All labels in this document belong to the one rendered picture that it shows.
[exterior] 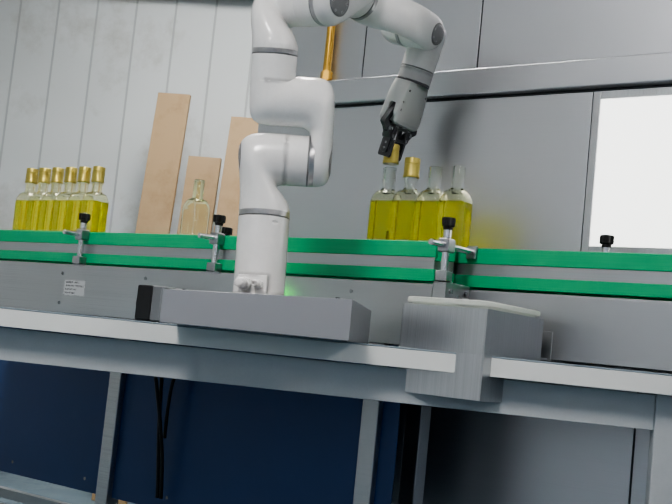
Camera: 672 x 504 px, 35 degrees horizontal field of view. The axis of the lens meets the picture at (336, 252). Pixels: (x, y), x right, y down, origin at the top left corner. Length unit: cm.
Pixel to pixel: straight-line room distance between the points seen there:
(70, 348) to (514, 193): 99
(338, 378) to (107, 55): 372
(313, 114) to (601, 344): 67
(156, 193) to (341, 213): 229
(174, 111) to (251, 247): 301
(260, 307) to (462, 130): 84
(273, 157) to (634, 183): 74
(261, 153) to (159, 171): 289
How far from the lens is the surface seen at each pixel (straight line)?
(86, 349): 200
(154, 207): 478
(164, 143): 486
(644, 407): 189
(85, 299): 271
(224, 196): 472
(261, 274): 192
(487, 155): 238
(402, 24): 221
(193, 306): 178
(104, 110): 535
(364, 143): 259
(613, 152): 226
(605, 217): 224
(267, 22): 199
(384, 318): 212
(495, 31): 248
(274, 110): 196
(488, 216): 235
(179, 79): 527
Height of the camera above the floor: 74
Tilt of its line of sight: 5 degrees up
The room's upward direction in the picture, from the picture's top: 6 degrees clockwise
